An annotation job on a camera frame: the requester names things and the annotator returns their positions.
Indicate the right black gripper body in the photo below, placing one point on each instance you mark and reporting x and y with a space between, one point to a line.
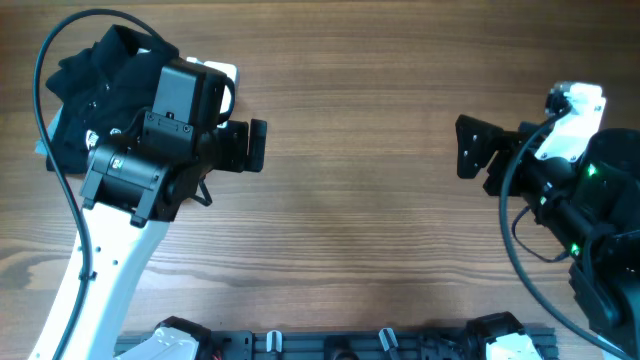
498 163

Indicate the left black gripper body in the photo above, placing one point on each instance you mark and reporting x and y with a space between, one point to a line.
227 150

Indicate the black t-shirt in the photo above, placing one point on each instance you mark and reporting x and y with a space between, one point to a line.
104 86

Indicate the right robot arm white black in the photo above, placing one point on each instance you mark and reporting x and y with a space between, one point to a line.
588 199

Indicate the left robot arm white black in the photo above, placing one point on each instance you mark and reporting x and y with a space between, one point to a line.
133 189

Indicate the stack of folded black clothes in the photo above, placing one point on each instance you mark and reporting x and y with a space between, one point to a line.
70 145

